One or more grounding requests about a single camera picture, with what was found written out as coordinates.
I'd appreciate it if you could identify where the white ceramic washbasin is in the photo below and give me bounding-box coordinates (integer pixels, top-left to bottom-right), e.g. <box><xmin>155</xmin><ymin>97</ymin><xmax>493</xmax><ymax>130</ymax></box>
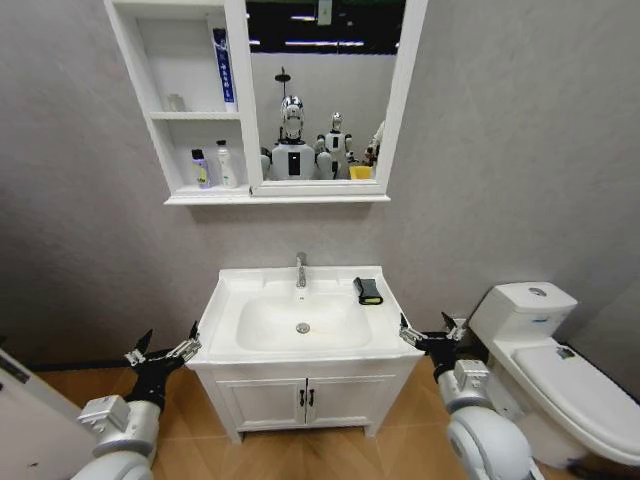
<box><xmin>185</xmin><ymin>264</ymin><xmax>425</xmax><ymax>371</ymax></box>

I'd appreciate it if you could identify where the white wall cabinet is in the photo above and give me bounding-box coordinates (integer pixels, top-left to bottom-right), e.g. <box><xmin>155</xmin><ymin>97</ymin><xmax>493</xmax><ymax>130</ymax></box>
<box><xmin>103</xmin><ymin>0</ymin><xmax>430</xmax><ymax>207</ymax></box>

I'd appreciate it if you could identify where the white vanity cabinet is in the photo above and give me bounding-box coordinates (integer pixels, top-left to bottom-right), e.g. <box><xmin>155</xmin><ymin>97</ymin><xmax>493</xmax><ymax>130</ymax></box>
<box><xmin>187</xmin><ymin>355</ymin><xmax>424</xmax><ymax>446</ymax></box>

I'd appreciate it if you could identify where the white box with grey label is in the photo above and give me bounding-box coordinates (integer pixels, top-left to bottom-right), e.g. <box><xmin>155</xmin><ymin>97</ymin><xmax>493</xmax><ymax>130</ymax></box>
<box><xmin>0</xmin><ymin>344</ymin><xmax>97</xmax><ymax>480</ymax></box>

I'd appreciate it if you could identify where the folded black towel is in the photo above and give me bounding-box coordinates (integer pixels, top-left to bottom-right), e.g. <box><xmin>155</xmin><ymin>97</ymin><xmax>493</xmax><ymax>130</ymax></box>
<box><xmin>352</xmin><ymin>275</ymin><xmax>384</xmax><ymax>307</ymax></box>

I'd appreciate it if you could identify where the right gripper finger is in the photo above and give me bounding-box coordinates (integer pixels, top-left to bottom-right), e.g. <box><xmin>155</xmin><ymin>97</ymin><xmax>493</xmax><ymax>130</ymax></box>
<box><xmin>398</xmin><ymin>312</ymin><xmax>420</xmax><ymax>347</ymax></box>
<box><xmin>440</xmin><ymin>312</ymin><xmax>470</xmax><ymax>342</ymax></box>

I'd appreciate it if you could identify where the white toilet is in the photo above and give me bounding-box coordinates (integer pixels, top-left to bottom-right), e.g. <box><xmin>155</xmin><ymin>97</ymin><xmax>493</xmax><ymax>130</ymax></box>
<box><xmin>468</xmin><ymin>282</ymin><xmax>640</xmax><ymax>471</ymax></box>

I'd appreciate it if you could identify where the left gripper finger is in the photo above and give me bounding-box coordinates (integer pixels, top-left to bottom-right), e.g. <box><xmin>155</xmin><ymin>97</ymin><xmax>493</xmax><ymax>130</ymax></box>
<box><xmin>170</xmin><ymin>320</ymin><xmax>203</xmax><ymax>360</ymax></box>
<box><xmin>124</xmin><ymin>328</ymin><xmax>154</xmax><ymax>366</ymax></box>

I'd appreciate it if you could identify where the tall blue tube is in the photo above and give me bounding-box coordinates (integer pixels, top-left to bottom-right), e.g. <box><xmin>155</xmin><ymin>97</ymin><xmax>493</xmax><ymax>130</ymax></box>
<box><xmin>212</xmin><ymin>27</ymin><xmax>238</xmax><ymax>113</ymax></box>

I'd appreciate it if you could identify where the cabinet mirror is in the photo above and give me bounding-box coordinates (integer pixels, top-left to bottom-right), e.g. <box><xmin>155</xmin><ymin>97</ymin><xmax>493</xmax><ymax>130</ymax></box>
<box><xmin>244</xmin><ymin>0</ymin><xmax>407</xmax><ymax>182</ymax></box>

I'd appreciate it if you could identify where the white bottle with white cap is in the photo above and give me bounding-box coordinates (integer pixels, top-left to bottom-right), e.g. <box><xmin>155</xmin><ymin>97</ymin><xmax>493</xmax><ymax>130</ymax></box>
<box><xmin>214</xmin><ymin>139</ymin><xmax>239</xmax><ymax>190</ymax></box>

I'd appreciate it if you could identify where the purple bottle with black cap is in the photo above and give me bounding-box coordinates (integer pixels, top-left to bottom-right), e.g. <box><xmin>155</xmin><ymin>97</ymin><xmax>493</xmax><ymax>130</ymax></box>
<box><xmin>190</xmin><ymin>148</ymin><xmax>213</xmax><ymax>190</ymax></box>

